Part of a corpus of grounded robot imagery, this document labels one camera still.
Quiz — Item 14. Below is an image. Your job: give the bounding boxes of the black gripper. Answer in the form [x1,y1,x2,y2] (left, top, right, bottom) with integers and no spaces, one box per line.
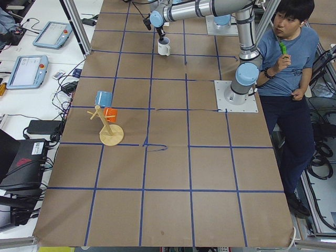
[156,26,165,38]

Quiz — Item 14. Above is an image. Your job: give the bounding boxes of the white HOME mug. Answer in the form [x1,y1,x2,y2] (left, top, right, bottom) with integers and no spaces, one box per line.
[157,37,171,56]

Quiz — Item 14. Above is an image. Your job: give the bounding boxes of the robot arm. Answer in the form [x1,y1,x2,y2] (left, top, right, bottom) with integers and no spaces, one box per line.
[149,1,261,106]

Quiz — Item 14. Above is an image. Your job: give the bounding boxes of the person's right hand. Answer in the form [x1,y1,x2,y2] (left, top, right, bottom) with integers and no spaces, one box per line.
[275,54,291,73]

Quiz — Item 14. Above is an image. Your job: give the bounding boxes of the person's left hand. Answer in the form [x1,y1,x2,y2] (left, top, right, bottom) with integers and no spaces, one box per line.
[291,88,306,101]

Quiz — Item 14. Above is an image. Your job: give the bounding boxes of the black power adapter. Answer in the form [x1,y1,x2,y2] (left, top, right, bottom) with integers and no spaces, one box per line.
[81,18,97,26]

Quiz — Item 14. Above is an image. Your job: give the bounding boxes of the blue mug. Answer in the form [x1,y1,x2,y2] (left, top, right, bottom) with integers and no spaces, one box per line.
[95,90,112,107]

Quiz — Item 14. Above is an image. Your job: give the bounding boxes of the orange mug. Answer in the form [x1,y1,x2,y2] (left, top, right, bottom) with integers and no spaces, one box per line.
[103,107,118,123]

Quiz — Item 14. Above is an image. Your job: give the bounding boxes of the teach pendant upper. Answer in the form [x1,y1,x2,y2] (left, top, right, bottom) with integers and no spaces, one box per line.
[33,21,72,49]

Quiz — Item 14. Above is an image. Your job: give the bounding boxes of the teach pendant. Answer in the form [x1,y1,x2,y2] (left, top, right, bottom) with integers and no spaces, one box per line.
[33,21,72,49]
[6,55,49,90]

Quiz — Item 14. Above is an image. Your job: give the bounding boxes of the small remote control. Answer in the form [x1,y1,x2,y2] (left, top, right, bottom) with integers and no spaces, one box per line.
[52,70,66,80]

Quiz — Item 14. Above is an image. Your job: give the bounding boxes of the wooden mug tree stand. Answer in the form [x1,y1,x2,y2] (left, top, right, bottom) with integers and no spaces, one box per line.
[87,105,124,146]

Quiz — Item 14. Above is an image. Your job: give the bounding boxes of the person in blue shirt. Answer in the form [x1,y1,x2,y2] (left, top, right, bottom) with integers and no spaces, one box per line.
[257,1,319,218]

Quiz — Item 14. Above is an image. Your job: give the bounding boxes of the teach pendant lower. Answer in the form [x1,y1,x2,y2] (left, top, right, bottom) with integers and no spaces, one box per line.
[6,55,49,90]

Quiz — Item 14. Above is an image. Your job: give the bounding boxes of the black power brick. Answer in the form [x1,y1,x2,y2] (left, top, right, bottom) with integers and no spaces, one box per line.
[27,120,61,135]

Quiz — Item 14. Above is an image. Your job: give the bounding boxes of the black computer case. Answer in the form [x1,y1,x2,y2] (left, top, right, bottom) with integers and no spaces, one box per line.
[1,139,48,192]

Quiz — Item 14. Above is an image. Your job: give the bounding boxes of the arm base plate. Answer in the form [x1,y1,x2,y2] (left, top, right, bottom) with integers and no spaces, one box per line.
[214,80,258,113]
[206,15,238,36]

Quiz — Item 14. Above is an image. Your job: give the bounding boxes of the aluminium frame post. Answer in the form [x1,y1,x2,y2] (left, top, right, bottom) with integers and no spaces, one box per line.
[59,0,92,56]

